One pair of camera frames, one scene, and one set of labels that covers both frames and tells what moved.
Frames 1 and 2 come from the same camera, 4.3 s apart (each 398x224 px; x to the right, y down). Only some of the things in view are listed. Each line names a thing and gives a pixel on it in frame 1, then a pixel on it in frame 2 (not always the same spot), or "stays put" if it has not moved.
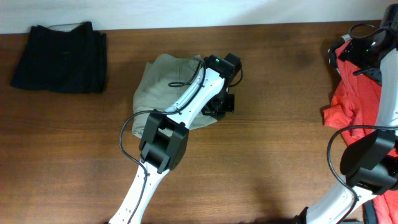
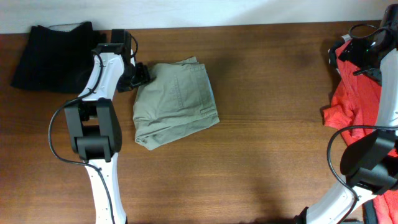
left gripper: (221, 108) to (142, 73)
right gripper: (353, 52) stays put
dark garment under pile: (369, 210) stays put
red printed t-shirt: (354, 107) stays put
